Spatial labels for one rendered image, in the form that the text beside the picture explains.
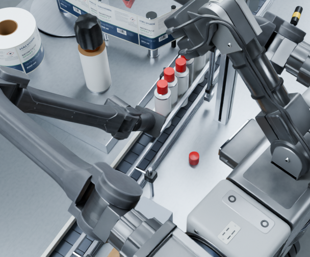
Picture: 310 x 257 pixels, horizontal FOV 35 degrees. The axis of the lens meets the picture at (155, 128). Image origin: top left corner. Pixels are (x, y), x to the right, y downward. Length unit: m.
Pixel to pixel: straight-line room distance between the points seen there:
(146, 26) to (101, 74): 0.23
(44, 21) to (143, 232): 1.33
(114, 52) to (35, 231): 0.71
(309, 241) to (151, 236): 1.73
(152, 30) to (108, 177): 0.95
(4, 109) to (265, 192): 0.50
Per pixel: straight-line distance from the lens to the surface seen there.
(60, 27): 1.94
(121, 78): 1.74
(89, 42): 1.53
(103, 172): 0.84
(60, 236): 1.43
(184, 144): 1.63
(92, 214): 0.84
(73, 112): 1.18
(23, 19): 1.81
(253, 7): 1.36
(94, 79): 1.65
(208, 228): 0.74
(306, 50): 1.02
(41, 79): 1.79
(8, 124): 0.95
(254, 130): 0.88
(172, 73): 1.48
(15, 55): 1.75
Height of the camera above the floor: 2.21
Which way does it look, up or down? 56 degrees down
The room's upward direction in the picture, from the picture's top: 4 degrees counter-clockwise
